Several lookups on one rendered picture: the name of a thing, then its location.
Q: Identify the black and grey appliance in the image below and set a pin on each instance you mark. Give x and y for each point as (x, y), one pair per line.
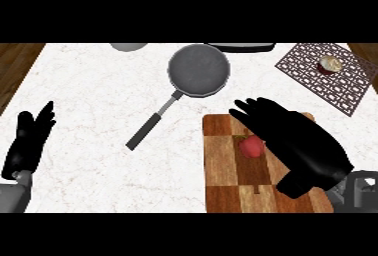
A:
(242, 47)

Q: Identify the grey round bowl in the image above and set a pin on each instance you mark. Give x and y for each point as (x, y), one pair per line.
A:
(129, 46)

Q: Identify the brown lattice placemat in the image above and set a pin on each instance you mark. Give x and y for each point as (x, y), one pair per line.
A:
(345, 76)

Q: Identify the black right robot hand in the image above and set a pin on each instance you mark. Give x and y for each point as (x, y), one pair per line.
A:
(301, 146)

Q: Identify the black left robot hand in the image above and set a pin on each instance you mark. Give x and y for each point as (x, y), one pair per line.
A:
(28, 146)

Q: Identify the grey frying pan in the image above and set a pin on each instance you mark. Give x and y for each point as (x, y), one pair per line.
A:
(197, 71)

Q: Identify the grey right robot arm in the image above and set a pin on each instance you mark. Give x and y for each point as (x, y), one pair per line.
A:
(357, 193)

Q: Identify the wooden checkered cutting board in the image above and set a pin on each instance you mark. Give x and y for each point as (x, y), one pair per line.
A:
(231, 166)

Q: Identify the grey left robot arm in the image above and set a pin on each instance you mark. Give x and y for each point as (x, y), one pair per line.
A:
(16, 195)

